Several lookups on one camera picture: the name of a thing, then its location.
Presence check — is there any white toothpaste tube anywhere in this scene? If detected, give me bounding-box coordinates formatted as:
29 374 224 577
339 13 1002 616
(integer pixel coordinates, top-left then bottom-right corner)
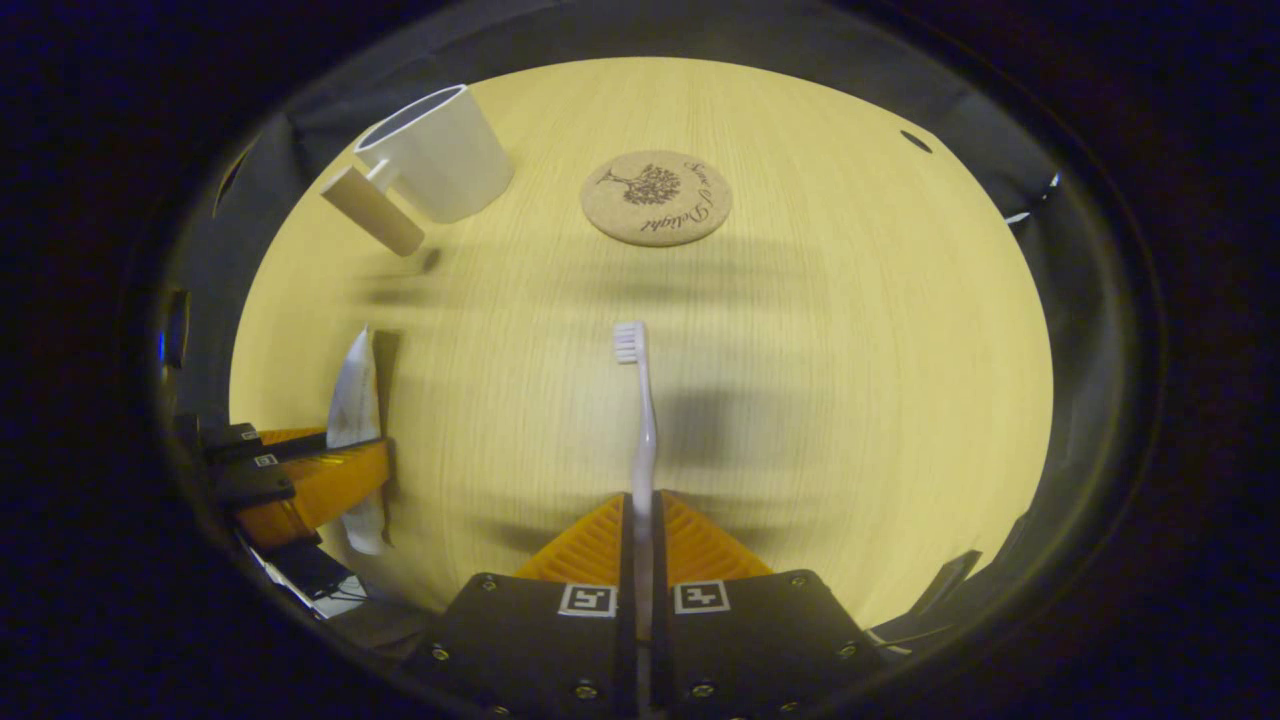
326 325 393 556

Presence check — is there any round cork coaster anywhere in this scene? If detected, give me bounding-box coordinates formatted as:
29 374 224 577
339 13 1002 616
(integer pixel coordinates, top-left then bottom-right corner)
580 150 733 248

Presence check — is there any white cup with wooden handle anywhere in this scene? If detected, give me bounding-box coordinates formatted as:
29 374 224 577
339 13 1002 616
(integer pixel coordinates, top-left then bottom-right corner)
320 84 516 258

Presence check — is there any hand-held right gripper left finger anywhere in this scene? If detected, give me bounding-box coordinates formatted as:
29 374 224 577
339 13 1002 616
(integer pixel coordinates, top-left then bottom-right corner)
405 490 638 720

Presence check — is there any white cable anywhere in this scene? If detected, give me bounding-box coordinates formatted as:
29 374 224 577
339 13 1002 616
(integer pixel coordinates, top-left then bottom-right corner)
1003 170 1061 227

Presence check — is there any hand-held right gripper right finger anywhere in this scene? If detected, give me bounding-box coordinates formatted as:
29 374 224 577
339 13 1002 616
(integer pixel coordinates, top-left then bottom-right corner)
652 488 891 720

